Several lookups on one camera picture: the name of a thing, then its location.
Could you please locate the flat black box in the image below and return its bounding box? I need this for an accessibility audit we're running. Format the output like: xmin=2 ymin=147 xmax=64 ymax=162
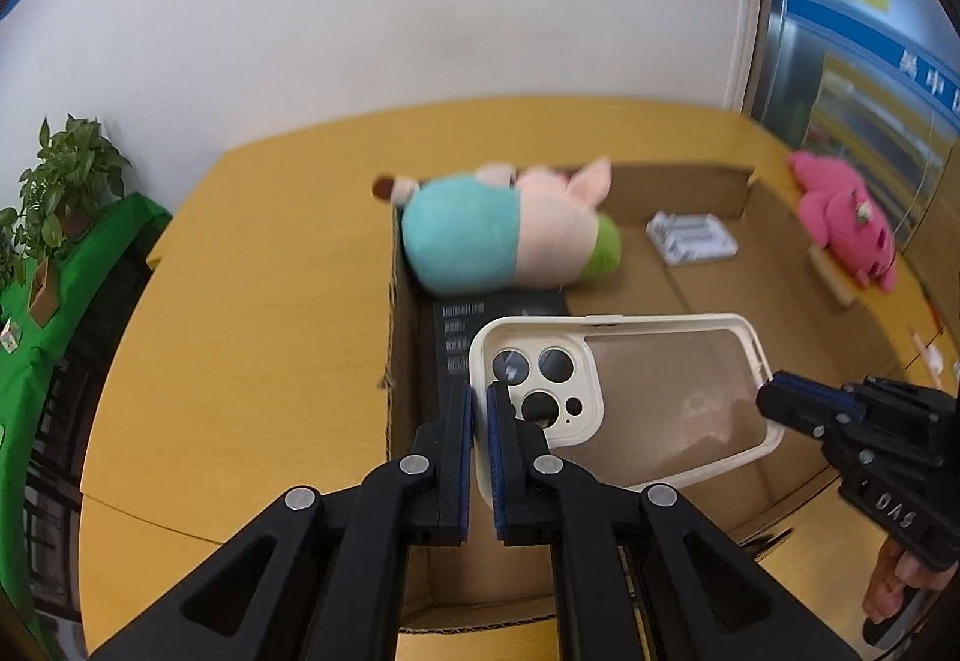
xmin=433 ymin=290 xmax=571 ymax=422

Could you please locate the white phone case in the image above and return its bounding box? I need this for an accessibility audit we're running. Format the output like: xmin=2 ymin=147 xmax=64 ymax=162
xmin=469 ymin=312 xmax=786 ymax=491

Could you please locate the glass door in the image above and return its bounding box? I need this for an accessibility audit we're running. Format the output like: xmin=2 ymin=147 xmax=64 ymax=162
xmin=724 ymin=0 xmax=960 ymax=257

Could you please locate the small white plastic item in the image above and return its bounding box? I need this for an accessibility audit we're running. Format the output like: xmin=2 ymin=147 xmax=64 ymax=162
xmin=911 ymin=331 xmax=947 ymax=377

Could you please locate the white battery pack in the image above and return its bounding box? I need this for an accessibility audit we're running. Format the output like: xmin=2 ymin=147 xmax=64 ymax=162
xmin=646 ymin=211 xmax=738 ymax=267

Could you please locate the pink plush toy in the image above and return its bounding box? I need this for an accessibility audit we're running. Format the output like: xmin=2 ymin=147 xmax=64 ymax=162
xmin=786 ymin=151 xmax=899 ymax=293

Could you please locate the person's right hand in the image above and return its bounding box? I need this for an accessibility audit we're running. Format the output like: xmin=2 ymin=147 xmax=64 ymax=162
xmin=861 ymin=541 xmax=927 ymax=624

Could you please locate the brown cardboard box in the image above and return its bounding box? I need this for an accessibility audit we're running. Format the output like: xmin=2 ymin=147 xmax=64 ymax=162
xmin=379 ymin=160 xmax=893 ymax=636

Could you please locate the green tablecloth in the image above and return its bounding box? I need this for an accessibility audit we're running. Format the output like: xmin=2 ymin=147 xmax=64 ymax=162
xmin=0 ymin=192 xmax=173 ymax=639

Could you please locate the blue window banner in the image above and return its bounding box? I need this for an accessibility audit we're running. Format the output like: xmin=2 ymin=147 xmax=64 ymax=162
xmin=784 ymin=0 xmax=960 ymax=115

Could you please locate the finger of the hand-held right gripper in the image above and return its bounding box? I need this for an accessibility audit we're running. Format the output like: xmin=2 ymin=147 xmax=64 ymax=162
xmin=756 ymin=383 xmax=845 ymax=441
xmin=772 ymin=370 xmax=860 ymax=411

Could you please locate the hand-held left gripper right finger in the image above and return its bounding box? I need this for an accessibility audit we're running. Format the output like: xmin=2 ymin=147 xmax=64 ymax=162
xmin=486 ymin=382 xmax=860 ymax=661

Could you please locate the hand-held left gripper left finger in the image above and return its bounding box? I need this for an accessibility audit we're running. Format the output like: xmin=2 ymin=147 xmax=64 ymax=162
xmin=88 ymin=387 xmax=475 ymax=661

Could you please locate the blue and pink plush pig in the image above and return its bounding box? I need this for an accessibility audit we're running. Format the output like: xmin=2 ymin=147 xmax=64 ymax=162
xmin=373 ymin=156 xmax=623 ymax=295

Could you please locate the plant in wooden box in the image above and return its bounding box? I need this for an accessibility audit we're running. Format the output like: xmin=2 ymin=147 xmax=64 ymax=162
xmin=0 ymin=203 xmax=61 ymax=325

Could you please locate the large potted plant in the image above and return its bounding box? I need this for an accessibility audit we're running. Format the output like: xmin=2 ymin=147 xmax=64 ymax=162
xmin=19 ymin=115 xmax=132 ymax=242

